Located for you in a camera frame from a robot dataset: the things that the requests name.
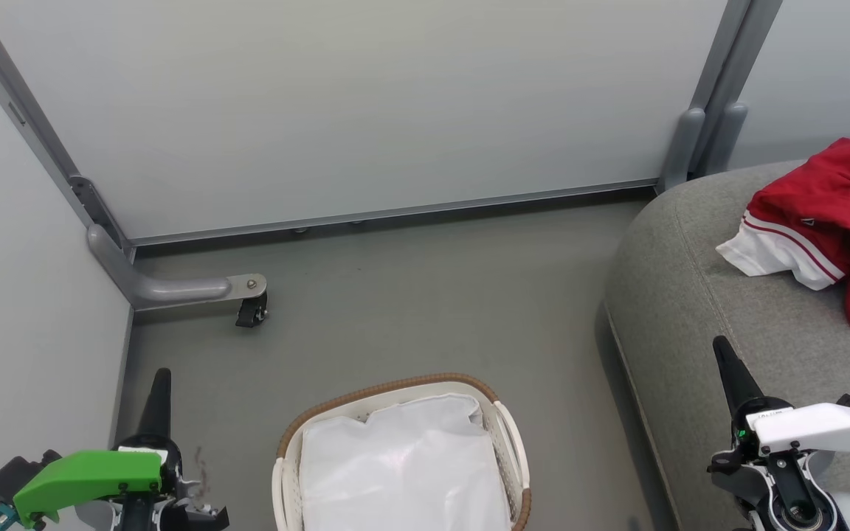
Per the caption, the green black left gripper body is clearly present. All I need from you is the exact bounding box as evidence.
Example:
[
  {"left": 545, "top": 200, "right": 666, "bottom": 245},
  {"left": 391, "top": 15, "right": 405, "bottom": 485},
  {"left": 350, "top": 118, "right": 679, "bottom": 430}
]
[{"left": 13, "top": 435, "right": 231, "bottom": 531}]

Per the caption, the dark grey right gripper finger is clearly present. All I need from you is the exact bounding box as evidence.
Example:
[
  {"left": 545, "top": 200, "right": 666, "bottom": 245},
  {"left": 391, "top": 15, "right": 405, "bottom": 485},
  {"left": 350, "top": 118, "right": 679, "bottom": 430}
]
[{"left": 712, "top": 335, "right": 766, "bottom": 422}]

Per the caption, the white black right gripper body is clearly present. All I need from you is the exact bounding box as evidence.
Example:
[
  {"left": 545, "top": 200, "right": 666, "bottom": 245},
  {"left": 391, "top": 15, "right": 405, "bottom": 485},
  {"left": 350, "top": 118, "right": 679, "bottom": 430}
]
[{"left": 707, "top": 396, "right": 850, "bottom": 531}]

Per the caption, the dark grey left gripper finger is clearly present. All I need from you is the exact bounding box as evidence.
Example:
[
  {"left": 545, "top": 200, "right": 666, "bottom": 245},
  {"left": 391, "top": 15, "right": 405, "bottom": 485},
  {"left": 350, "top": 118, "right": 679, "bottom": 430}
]
[{"left": 137, "top": 367, "right": 173, "bottom": 438}]

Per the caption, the red jersey white striped sleeve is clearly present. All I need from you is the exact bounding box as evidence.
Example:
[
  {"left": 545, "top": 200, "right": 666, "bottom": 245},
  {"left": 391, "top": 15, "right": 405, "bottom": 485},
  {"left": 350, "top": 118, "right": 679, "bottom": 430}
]
[{"left": 716, "top": 137, "right": 850, "bottom": 335}]

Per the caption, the white laundry basket brown rim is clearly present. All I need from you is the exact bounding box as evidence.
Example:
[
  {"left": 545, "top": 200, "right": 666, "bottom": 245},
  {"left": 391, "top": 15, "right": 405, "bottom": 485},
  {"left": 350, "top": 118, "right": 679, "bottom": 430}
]
[{"left": 272, "top": 373, "right": 532, "bottom": 531}]

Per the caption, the grey fabric sofa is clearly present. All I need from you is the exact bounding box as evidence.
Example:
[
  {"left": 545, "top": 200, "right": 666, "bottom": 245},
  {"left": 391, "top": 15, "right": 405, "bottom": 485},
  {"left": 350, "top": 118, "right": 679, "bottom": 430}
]
[{"left": 604, "top": 151, "right": 850, "bottom": 531}]

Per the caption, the grey metal partition foot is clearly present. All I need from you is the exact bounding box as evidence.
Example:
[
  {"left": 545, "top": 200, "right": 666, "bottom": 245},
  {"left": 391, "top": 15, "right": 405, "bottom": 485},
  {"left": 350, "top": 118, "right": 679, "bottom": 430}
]
[{"left": 86, "top": 223, "right": 269, "bottom": 311}]

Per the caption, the black caster wheel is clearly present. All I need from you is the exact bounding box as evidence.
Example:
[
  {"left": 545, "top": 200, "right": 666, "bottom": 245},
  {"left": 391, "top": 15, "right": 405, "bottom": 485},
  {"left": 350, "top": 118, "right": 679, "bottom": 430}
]
[{"left": 235, "top": 293, "right": 270, "bottom": 329}]

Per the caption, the grey double partition post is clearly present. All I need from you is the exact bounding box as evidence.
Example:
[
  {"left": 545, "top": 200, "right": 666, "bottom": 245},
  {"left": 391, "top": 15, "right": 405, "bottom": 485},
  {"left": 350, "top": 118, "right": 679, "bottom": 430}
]
[{"left": 657, "top": 0, "right": 785, "bottom": 195}]

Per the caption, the grey partition bottom rail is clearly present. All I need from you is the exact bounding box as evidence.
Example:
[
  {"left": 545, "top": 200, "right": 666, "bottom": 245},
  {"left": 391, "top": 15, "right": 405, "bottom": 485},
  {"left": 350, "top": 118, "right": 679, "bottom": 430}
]
[{"left": 128, "top": 178, "right": 660, "bottom": 249}]

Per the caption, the grey partition corner post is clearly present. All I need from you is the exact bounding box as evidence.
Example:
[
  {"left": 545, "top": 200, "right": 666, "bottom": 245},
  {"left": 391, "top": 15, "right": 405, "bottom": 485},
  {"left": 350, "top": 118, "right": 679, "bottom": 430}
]
[{"left": 0, "top": 0, "right": 136, "bottom": 260}]

